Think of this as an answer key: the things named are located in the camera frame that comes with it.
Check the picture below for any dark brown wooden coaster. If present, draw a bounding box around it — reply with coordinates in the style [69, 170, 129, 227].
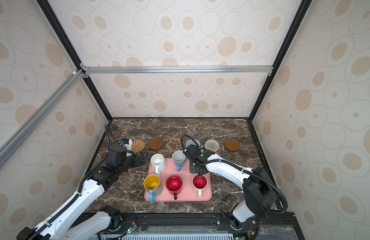
[148, 137, 163, 150]

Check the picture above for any light blue woven coaster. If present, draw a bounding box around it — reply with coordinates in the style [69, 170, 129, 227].
[185, 139, 201, 148]

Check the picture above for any multicolour woven round coaster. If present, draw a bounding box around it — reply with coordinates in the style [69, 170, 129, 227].
[205, 139, 220, 152]

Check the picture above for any blue floral mug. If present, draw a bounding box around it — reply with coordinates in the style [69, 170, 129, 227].
[172, 150, 187, 172]

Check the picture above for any cork paw print coaster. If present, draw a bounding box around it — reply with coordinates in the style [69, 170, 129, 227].
[166, 138, 182, 153]

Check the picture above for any brown wooden round coaster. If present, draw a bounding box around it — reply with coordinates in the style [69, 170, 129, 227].
[224, 138, 241, 152]

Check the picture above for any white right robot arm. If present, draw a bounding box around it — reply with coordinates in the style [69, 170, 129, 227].
[184, 150, 288, 229]

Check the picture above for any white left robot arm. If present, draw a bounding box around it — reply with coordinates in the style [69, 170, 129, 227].
[16, 150, 146, 240]

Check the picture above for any yellow inside blue mug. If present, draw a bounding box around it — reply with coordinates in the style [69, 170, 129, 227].
[143, 174, 162, 203]

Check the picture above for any white mug red inside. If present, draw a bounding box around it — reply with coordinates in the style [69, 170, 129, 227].
[192, 175, 208, 198]

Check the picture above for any aluminium crossbar back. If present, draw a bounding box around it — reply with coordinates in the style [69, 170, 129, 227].
[83, 65, 274, 74]

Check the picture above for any aluminium crossbar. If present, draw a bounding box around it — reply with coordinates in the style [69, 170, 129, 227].
[83, 65, 274, 74]
[0, 69, 83, 170]

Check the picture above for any aluminium crossbar left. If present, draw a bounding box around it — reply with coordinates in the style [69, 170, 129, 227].
[0, 69, 83, 170]

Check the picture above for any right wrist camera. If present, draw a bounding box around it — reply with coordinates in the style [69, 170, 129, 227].
[183, 145, 203, 163]

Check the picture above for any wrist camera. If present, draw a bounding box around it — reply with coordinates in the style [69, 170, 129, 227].
[107, 139, 132, 165]
[183, 145, 203, 163]

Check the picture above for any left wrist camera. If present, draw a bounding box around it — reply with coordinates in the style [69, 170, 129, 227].
[107, 139, 132, 165]

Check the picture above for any red mug black handle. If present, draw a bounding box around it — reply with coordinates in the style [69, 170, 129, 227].
[166, 175, 183, 200]

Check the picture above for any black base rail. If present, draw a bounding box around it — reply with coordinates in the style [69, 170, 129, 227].
[46, 212, 297, 240]

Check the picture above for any black corner frame post left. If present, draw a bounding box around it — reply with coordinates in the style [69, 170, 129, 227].
[36, 0, 113, 122]

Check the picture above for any black corner frame post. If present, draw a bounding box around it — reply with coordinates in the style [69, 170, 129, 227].
[36, 0, 113, 122]
[248, 0, 312, 123]

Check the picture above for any black corner frame post right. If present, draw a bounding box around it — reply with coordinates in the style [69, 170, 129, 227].
[248, 0, 312, 123]

